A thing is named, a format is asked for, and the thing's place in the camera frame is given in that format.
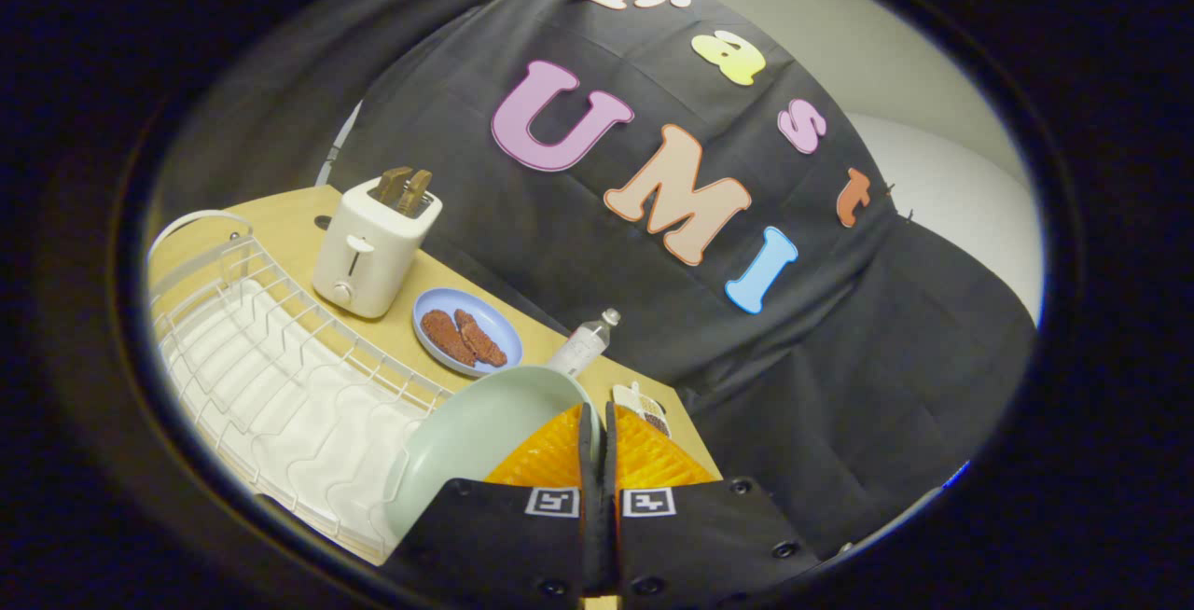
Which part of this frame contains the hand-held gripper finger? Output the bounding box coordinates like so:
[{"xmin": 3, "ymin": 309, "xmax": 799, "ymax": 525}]
[
  {"xmin": 381, "ymin": 402, "xmax": 603, "ymax": 598},
  {"xmin": 602, "ymin": 402, "xmax": 824, "ymax": 603}
]

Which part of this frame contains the pale green plate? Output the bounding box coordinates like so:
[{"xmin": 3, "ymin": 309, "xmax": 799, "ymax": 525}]
[{"xmin": 381, "ymin": 365, "xmax": 599, "ymax": 540}]

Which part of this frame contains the white wire dish rack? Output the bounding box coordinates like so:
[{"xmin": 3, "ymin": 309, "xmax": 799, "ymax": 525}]
[{"xmin": 147, "ymin": 210, "xmax": 455, "ymax": 559}]

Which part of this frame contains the blue plate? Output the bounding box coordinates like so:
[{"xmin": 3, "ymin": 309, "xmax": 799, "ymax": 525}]
[{"xmin": 412, "ymin": 287, "xmax": 524, "ymax": 379}]

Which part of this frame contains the clear plastic water bottle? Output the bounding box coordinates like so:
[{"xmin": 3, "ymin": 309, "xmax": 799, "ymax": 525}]
[{"xmin": 545, "ymin": 308, "xmax": 622, "ymax": 379}]

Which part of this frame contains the black backdrop cloth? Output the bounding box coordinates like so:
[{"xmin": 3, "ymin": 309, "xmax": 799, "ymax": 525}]
[{"xmin": 149, "ymin": 0, "xmax": 1038, "ymax": 562}]

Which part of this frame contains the cream toaster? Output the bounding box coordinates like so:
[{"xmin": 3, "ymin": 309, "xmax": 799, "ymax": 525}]
[{"xmin": 312, "ymin": 178, "xmax": 444, "ymax": 319}]

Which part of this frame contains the brown toast slice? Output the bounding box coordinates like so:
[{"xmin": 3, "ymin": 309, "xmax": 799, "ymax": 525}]
[
  {"xmin": 375, "ymin": 166, "xmax": 413, "ymax": 205},
  {"xmin": 398, "ymin": 169, "xmax": 434, "ymax": 217}
]

